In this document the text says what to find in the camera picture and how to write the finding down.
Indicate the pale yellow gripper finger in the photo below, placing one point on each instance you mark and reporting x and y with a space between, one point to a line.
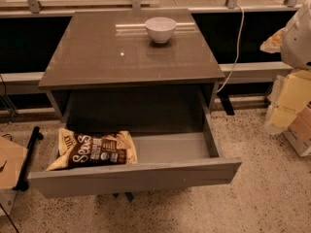
273 43

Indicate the brown chip bag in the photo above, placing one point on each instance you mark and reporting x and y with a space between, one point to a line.
81 150

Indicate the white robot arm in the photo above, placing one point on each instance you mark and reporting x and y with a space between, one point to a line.
294 40

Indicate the open grey top drawer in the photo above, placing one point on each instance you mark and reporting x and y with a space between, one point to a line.
164 161

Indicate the grey cabinet with glossy top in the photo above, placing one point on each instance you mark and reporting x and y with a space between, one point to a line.
107 74

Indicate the cardboard box at right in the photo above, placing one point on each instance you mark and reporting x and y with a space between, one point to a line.
299 132

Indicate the white ceramic bowl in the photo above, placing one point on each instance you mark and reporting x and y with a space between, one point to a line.
160 29

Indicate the black stand at left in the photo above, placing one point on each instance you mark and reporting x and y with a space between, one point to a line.
22 182

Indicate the wooden board at left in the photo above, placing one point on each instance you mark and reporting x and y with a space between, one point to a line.
12 157

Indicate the grey window ledge rail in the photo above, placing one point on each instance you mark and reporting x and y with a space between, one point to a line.
254 72

